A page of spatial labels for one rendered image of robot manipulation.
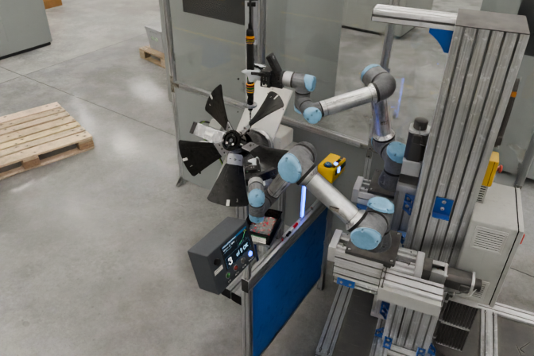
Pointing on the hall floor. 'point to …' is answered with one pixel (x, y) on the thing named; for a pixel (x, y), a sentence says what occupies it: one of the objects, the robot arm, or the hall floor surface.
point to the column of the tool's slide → (253, 27)
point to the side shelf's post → (282, 212)
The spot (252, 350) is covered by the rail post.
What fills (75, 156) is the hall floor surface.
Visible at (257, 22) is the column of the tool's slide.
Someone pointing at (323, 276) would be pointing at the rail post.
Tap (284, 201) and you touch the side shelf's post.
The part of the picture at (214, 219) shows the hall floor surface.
